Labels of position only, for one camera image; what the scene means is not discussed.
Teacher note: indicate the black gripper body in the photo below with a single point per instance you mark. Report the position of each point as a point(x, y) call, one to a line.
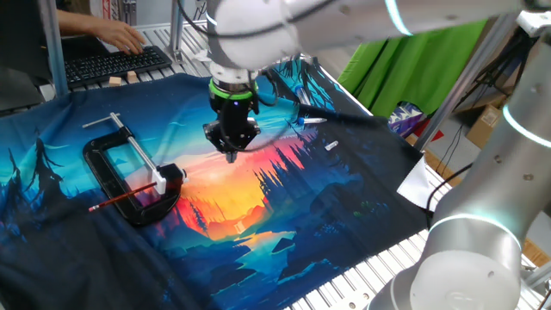
point(234, 120)

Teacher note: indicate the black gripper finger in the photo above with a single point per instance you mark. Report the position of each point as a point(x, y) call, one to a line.
point(213, 133)
point(254, 131)

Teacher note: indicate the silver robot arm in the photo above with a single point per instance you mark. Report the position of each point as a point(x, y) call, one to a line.
point(473, 258)

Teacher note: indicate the bare person forearm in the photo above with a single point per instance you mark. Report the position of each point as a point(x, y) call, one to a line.
point(75, 23)

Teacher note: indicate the red pencil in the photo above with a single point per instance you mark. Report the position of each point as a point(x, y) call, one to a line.
point(125, 196)

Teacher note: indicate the bare person hand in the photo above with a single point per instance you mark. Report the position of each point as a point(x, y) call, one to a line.
point(120, 36)

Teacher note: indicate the large clear plastic tube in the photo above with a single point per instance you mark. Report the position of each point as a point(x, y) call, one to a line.
point(302, 95)

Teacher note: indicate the slim clear tube blue cap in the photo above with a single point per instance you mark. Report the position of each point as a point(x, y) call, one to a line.
point(314, 120)

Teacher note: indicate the small white plastic tube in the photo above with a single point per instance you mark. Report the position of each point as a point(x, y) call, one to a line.
point(331, 145)

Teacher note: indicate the small wooden block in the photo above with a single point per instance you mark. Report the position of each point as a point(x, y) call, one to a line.
point(132, 76)
point(115, 81)

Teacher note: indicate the black C-clamp with steel screw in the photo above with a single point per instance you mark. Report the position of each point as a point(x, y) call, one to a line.
point(107, 181)

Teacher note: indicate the black computer keyboard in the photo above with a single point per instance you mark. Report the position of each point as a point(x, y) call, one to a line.
point(112, 64)

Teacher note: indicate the sunset landscape printed cloth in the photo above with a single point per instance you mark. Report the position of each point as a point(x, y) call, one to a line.
point(258, 258)

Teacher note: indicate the purple patterned fabric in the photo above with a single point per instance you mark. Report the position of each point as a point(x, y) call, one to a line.
point(404, 118)

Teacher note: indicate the bright green cloth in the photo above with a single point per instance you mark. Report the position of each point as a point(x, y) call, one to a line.
point(409, 64)

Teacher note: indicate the person torso black shirt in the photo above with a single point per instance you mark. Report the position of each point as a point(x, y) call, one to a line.
point(21, 51)

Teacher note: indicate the brown cardboard box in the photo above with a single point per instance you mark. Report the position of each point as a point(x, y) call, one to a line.
point(484, 125)

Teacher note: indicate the aluminium frame post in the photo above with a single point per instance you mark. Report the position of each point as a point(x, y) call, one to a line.
point(176, 30)
point(53, 47)
point(460, 86)

